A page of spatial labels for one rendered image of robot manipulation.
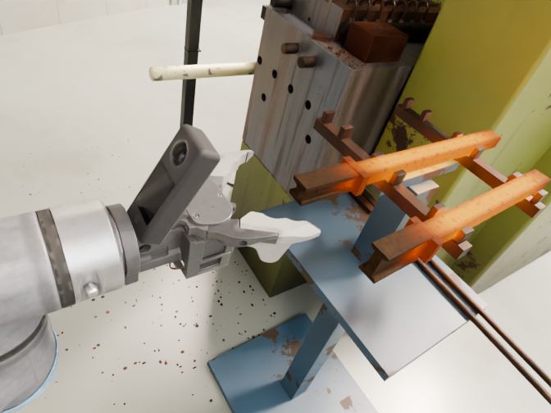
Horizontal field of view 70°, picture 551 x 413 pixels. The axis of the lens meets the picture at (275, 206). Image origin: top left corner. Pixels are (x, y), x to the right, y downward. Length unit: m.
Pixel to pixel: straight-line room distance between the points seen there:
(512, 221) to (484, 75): 0.66
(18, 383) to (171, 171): 0.25
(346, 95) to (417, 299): 0.49
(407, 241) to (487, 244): 1.13
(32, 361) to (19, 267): 0.13
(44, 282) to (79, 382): 1.02
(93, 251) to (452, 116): 0.86
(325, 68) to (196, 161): 0.71
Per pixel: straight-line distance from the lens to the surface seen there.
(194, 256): 0.42
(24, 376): 0.48
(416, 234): 0.48
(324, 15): 1.12
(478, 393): 1.70
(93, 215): 0.38
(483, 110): 0.99
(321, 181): 0.50
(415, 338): 0.77
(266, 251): 0.44
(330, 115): 0.68
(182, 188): 0.36
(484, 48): 0.99
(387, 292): 0.80
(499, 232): 1.55
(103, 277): 0.38
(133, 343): 1.41
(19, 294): 0.37
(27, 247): 0.37
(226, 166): 0.47
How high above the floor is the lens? 1.25
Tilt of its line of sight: 42 degrees down
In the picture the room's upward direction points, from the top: 17 degrees clockwise
